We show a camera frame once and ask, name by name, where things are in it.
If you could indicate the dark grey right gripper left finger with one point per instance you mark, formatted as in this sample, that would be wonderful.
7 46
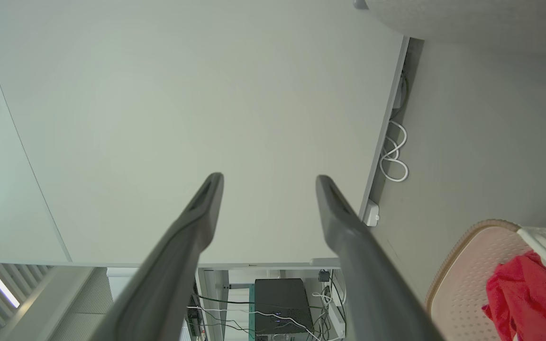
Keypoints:
173 265

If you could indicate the white wall socket box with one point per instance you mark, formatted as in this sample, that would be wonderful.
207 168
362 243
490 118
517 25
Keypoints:
371 213

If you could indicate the black computer box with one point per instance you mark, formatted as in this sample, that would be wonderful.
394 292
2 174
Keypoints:
280 303

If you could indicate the red and white garment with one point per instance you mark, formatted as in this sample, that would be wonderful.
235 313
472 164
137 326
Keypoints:
529 293

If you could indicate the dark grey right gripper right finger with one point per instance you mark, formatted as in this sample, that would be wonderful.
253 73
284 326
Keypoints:
368 284

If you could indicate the white perforated laundry basket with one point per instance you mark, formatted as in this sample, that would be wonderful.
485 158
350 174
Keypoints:
462 284

